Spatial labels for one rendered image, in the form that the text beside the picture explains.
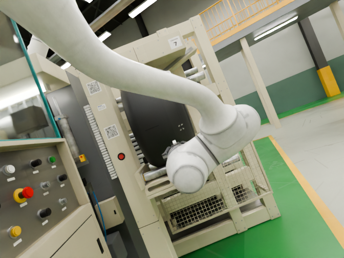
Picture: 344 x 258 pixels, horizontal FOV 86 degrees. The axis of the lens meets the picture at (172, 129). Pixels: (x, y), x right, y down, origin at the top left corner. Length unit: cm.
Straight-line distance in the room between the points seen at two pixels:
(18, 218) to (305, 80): 1014
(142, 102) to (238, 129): 58
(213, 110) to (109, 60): 24
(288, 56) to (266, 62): 86
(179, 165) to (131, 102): 58
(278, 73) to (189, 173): 973
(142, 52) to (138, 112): 69
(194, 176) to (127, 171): 77
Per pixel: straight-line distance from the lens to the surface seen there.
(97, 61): 35
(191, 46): 168
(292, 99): 1009
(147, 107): 92
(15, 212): 86
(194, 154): 47
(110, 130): 117
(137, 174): 105
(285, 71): 1013
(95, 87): 124
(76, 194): 115
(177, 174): 44
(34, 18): 35
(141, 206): 122
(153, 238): 129
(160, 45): 153
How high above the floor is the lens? 108
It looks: 1 degrees up
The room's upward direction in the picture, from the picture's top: 22 degrees counter-clockwise
